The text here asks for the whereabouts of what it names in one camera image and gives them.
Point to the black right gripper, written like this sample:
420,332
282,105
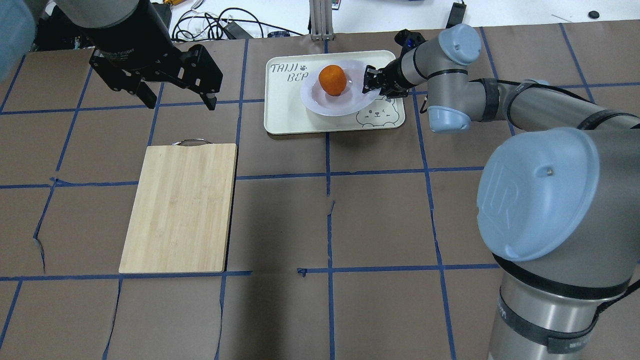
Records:
391,76

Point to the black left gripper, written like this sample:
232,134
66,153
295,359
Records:
121,44

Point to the white round plate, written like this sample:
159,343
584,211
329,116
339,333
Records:
351,100

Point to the orange fruit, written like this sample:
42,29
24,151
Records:
333,80

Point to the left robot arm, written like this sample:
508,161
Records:
86,14

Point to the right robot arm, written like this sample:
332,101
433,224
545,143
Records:
558,204

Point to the cream tray with bear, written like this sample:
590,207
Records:
285,114

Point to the bamboo cutting board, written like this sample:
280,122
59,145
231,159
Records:
181,218

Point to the aluminium frame post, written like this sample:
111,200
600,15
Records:
321,20

